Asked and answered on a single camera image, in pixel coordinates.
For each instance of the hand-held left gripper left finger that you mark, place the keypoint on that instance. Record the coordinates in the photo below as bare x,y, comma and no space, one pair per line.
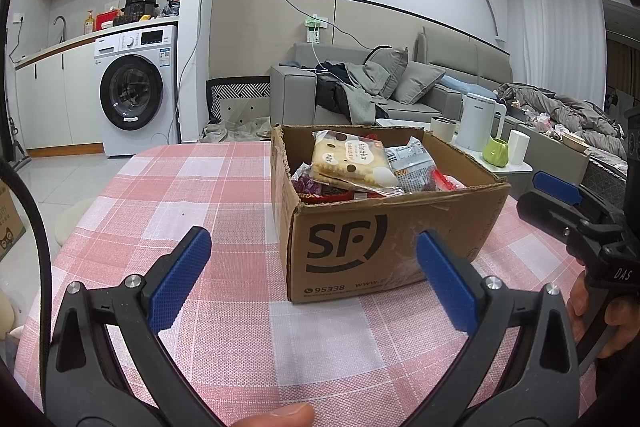
180,279

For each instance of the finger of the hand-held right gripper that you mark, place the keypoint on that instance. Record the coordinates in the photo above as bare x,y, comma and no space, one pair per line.
555,187
545,209

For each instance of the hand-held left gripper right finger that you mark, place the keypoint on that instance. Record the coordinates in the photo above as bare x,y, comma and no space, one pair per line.
447,282

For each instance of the brown cardboard box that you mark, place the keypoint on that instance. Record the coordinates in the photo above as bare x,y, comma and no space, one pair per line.
350,247

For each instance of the purple yellow candy wrapper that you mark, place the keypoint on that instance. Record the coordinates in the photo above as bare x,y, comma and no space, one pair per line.
305,182

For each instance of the person's right hand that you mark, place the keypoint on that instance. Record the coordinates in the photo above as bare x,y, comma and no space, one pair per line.
625,327

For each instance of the person's left hand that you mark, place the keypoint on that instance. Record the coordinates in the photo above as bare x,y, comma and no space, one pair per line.
280,417

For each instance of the white coffee table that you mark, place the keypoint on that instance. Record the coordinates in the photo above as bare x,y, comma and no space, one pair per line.
520,169

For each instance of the paper bowl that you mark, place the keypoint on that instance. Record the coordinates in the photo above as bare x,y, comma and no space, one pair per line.
575,143

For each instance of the white paper roll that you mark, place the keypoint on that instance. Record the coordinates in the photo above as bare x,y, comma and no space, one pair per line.
518,147

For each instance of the green mug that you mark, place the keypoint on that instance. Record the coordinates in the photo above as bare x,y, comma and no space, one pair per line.
495,154

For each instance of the grey duvet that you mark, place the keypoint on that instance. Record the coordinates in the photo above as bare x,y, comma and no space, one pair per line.
565,112

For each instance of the pink plaid tablecloth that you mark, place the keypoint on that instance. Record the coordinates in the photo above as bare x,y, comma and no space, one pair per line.
200,187

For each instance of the white electric kettle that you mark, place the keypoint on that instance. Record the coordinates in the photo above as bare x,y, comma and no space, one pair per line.
475,127

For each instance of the beige tumbler cup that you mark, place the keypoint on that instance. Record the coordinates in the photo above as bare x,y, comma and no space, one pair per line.
442,129

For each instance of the light blue pillow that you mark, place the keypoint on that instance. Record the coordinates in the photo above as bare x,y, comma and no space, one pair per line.
460,84

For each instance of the brown wardrobe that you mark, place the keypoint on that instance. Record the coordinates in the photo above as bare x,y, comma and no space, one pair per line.
622,57

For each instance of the white curtain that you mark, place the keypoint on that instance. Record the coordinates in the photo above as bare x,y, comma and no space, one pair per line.
560,32

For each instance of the beige cloth on floor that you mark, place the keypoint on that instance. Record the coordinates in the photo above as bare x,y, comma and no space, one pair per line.
235,132

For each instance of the light grey cushion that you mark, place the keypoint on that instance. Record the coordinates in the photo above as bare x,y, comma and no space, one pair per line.
417,82

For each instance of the small printed cardboard box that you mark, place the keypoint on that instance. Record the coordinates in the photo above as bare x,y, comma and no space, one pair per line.
10,227

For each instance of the white washing machine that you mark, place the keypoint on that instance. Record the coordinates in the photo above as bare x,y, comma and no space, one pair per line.
132,97

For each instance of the grey garment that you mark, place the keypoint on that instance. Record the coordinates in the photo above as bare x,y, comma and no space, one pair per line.
357,104

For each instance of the black white patterned basket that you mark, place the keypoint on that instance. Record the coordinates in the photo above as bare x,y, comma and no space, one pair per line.
240,89

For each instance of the dark grey cushion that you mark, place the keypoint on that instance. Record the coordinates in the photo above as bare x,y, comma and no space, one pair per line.
387,69

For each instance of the stick vacuum cleaner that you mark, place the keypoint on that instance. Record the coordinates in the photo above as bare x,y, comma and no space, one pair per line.
17,147

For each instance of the grey sofa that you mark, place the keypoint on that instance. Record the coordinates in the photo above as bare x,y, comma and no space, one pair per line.
292,97

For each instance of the white kitchen base cabinet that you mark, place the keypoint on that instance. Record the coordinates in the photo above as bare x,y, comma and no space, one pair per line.
55,102

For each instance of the black garment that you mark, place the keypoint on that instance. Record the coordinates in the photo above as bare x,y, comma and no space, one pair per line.
327,94

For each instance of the red box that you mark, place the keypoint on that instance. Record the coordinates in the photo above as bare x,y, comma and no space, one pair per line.
107,19

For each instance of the yellow soap bottle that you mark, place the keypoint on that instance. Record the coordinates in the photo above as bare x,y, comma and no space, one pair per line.
89,24

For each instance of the dark crumpled bag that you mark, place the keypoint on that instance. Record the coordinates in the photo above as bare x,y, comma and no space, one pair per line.
170,8

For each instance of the black pressure cooker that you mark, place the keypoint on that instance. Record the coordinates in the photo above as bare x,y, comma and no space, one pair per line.
141,9

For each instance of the kitchen faucet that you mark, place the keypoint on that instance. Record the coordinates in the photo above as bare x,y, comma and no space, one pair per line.
63,27

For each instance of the grey bed frame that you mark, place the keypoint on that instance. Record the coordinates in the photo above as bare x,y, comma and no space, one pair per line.
550,157

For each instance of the wall socket with charger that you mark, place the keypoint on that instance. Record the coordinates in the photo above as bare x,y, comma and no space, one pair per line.
314,29

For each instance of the kitchen wall outlet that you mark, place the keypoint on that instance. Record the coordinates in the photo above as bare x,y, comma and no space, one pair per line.
18,18

